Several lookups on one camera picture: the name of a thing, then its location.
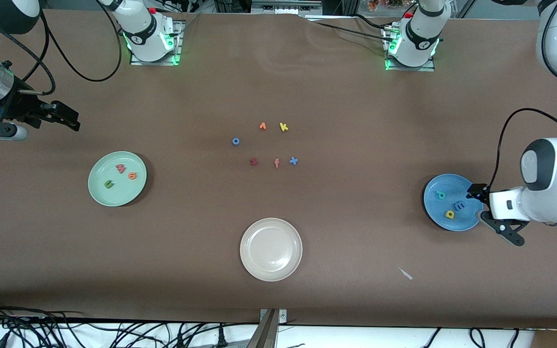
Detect metal base plate right arm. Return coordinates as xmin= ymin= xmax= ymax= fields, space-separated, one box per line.
xmin=130 ymin=20 xmax=184 ymax=66

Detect black cable along right arm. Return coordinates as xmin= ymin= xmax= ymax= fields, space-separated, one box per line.
xmin=0 ymin=0 xmax=122 ymax=95

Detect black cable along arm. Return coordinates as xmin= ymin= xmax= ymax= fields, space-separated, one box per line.
xmin=495 ymin=0 xmax=557 ymax=192
xmin=0 ymin=0 xmax=122 ymax=95

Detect black cable on table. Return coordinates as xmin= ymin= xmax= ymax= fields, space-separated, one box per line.
xmin=305 ymin=14 xmax=395 ymax=44

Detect metal table leg bracket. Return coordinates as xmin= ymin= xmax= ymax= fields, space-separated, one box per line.
xmin=258 ymin=308 xmax=289 ymax=348

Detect black floor cable tangle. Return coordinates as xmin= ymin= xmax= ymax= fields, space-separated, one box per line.
xmin=0 ymin=297 xmax=260 ymax=348

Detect brown table cover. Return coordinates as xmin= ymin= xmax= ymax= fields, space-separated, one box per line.
xmin=0 ymin=9 xmax=557 ymax=329

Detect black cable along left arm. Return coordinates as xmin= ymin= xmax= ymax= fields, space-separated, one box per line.
xmin=495 ymin=0 xmax=557 ymax=192

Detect beige plate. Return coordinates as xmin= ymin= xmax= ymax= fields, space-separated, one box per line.
xmin=239 ymin=217 xmax=303 ymax=282

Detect green plate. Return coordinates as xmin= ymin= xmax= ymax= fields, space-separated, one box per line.
xmin=88 ymin=151 xmax=147 ymax=207

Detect metal base plate left arm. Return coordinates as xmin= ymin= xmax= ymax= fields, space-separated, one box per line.
xmin=384 ymin=24 xmax=436 ymax=72

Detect black floor cables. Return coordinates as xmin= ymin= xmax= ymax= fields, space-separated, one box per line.
xmin=421 ymin=328 xmax=521 ymax=348

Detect grey device behind table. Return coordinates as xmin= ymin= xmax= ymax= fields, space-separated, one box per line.
xmin=251 ymin=0 xmax=323 ymax=15

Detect blue plate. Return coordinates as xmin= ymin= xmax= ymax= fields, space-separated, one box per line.
xmin=423 ymin=174 xmax=484 ymax=232

